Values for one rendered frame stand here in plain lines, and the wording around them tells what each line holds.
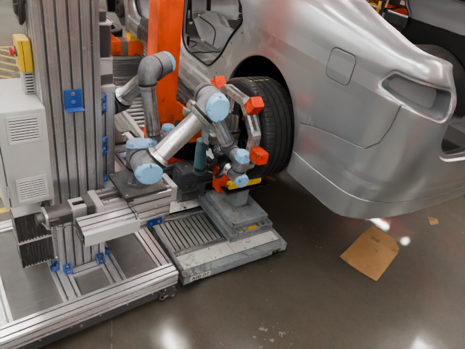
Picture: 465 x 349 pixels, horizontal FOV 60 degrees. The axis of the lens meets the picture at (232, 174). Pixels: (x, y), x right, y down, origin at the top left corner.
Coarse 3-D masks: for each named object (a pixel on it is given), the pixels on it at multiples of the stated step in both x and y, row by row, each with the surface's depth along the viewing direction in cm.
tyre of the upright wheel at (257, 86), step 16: (240, 80) 246; (256, 80) 244; (272, 80) 249; (256, 96) 234; (272, 96) 238; (288, 96) 243; (272, 112) 234; (288, 112) 238; (272, 128) 232; (288, 128) 238; (272, 144) 234; (288, 144) 242; (272, 160) 242; (288, 160) 251; (256, 176) 251
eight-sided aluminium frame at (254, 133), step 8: (224, 88) 246; (232, 88) 246; (232, 96) 240; (240, 96) 235; (248, 96) 237; (240, 104) 234; (248, 120) 231; (256, 120) 233; (248, 128) 232; (256, 128) 233; (248, 136) 233; (256, 136) 232; (248, 144) 235; (256, 144) 236; (248, 168) 244
